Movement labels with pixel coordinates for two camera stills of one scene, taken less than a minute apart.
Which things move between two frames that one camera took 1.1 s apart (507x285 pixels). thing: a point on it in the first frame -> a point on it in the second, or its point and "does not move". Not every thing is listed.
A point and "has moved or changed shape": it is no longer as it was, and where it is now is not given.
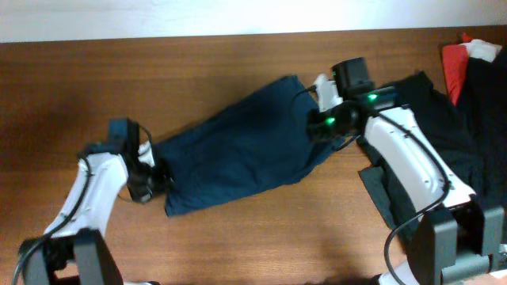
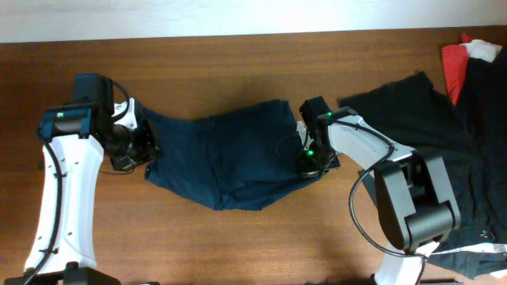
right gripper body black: (333, 122) -> (318, 157)
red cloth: (455, 58) does not move
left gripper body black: (157, 181) -> (135, 148)
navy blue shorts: (257, 140) has moved or changed shape
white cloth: (479, 49) does not move
